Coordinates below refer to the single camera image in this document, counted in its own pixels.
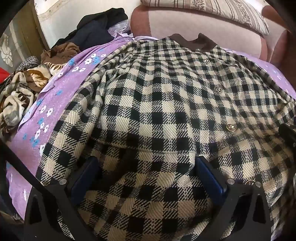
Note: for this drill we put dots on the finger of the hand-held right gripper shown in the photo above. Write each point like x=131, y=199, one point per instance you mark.
x=288, y=136

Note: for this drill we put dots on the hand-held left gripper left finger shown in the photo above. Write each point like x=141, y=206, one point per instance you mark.
x=84, y=180

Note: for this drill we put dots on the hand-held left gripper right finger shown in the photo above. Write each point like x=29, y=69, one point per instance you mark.
x=211, y=180

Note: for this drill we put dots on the black and cream checked coat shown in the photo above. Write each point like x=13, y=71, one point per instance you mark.
x=150, y=104

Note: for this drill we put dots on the purple floral bedsheet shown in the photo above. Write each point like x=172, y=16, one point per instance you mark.
x=46, y=97

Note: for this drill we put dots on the brown animal print cloth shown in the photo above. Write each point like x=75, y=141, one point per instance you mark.
x=16, y=99

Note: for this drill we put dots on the grey tweed cloth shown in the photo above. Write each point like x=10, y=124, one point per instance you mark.
x=27, y=63

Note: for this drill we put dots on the brown garment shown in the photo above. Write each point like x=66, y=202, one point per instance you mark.
x=62, y=49

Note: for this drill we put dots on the red cloth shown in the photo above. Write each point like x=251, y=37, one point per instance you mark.
x=2, y=75

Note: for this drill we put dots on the striped cream pillow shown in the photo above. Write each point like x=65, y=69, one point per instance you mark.
x=219, y=11

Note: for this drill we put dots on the black garment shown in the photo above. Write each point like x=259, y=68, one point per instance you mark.
x=92, y=27

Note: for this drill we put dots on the pink sofa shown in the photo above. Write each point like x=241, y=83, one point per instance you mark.
x=185, y=23

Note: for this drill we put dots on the clear plastic bag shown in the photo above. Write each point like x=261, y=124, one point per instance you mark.
x=119, y=29

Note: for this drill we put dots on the wooden cabinet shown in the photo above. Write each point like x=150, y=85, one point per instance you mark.
x=25, y=30

